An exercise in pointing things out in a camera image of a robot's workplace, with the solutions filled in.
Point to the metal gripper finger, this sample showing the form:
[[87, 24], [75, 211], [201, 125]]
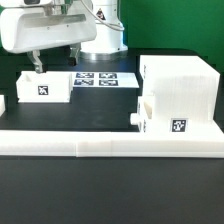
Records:
[[74, 51], [34, 56]]

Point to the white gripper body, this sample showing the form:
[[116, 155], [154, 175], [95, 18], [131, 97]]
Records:
[[28, 25]]

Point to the white drawer tray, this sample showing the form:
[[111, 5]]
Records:
[[143, 117], [49, 87]]

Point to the white front drawer tray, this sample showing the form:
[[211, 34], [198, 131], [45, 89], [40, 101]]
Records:
[[143, 117]]

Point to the white drawer cabinet box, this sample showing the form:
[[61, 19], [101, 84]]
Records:
[[184, 90]]

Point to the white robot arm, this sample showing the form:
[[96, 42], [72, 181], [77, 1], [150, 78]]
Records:
[[105, 26]]

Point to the white marker sheet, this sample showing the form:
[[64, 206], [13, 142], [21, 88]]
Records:
[[104, 80]]

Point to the white L-shaped fence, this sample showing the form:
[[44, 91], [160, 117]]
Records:
[[112, 144]]

